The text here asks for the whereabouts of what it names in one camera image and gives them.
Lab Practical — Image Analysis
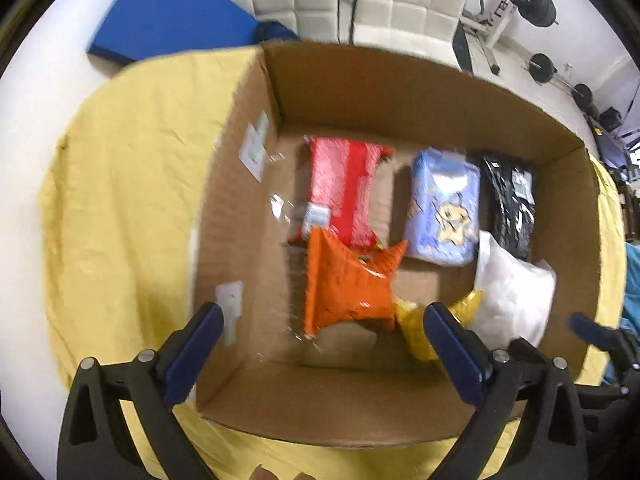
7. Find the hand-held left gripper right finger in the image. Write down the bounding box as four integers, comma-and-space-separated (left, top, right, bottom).
423, 302, 588, 480

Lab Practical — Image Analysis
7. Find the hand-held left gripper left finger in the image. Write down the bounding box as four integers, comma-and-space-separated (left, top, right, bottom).
57, 301, 225, 480

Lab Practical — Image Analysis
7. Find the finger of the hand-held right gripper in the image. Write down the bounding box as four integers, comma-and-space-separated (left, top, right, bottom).
569, 311, 640, 361

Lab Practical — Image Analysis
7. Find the yellow snack packet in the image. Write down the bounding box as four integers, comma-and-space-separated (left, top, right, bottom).
392, 287, 485, 362

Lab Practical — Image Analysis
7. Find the white soft pouch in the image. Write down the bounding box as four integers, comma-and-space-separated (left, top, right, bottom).
470, 231, 557, 348

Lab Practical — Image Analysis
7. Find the orange snack packet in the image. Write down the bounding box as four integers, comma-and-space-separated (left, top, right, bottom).
302, 227, 410, 338

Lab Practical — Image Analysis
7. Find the light blue tissue pack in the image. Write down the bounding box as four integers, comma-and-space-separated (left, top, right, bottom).
402, 147, 482, 266

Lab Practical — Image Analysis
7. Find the black snack packet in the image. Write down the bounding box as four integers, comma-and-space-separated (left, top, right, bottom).
480, 152, 537, 261

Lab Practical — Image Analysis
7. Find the red snack packet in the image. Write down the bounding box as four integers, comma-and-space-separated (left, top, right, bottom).
287, 136, 396, 248

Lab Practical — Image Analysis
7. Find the cardboard box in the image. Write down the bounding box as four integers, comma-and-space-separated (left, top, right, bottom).
189, 40, 603, 448

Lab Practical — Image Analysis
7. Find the teal blanket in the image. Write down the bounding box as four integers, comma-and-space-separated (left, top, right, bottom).
602, 245, 640, 386

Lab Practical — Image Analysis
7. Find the black exercise machine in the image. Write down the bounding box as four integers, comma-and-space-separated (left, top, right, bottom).
590, 110, 640, 171

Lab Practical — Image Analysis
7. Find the yellow tablecloth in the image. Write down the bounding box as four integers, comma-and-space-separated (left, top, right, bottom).
37, 47, 628, 480

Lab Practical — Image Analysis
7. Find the black box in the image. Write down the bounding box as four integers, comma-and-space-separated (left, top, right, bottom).
597, 107, 623, 133

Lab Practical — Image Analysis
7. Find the short barbell with black plates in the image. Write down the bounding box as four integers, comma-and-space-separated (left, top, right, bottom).
527, 52, 596, 111

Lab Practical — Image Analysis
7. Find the white barbell rack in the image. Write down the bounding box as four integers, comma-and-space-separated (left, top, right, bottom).
460, 0, 546, 77

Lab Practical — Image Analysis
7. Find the dark blue cloth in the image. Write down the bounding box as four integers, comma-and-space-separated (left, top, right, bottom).
252, 20, 301, 43

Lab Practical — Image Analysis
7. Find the blue foam mat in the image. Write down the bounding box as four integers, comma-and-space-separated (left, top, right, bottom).
87, 0, 261, 66

